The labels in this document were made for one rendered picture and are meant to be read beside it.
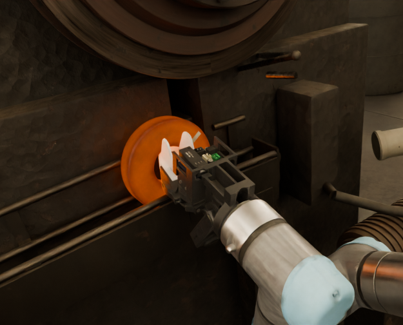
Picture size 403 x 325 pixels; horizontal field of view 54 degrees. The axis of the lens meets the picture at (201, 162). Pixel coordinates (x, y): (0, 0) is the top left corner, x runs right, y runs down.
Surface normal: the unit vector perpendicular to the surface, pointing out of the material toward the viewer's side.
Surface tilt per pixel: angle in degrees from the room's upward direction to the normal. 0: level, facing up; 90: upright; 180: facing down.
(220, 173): 90
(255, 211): 14
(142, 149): 87
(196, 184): 105
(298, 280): 34
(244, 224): 40
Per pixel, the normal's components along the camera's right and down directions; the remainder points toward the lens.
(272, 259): -0.51, -0.43
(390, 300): -0.86, 0.28
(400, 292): -0.91, -0.07
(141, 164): 0.54, 0.25
